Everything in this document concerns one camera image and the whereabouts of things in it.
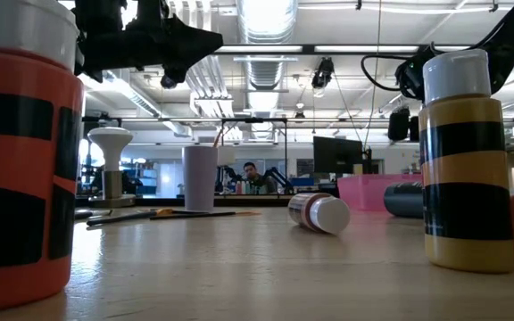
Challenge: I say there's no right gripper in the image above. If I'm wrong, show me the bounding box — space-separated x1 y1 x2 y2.
387 105 420 144

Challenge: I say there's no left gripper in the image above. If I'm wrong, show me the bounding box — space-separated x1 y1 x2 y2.
125 15 225 86

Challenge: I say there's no large black paint bottle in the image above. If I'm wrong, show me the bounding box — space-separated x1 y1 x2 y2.
382 181 424 218

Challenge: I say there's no yellow black-striped paint bottle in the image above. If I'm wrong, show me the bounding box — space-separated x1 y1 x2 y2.
419 48 514 274

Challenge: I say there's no brown striped paint bottle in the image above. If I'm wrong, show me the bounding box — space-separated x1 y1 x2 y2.
286 192 352 235

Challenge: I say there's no white LED light strip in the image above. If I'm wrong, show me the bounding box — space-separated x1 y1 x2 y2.
220 45 303 54
430 45 514 54
313 45 420 54

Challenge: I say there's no black monitor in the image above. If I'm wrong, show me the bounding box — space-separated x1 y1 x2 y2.
312 136 365 176

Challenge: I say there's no pink plastic bin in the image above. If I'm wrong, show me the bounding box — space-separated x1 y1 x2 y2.
336 173 424 212

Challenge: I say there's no white lampshade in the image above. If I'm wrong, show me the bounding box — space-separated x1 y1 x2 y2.
218 146 237 168

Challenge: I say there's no white globe table lamp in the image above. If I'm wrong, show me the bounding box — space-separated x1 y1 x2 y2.
87 127 137 209

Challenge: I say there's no lilac plastic cup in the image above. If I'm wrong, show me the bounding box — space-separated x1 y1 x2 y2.
182 145 220 212

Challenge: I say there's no person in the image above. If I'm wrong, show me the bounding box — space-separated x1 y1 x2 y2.
241 160 278 195

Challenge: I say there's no blue-lit background shelf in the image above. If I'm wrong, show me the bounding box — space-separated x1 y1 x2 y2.
120 156 159 197

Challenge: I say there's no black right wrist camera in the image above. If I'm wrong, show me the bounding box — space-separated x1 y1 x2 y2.
394 46 426 102

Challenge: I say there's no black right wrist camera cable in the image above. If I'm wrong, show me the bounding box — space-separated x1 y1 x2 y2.
361 53 403 94

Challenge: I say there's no black overhead camera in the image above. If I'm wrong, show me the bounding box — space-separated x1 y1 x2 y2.
311 56 336 90

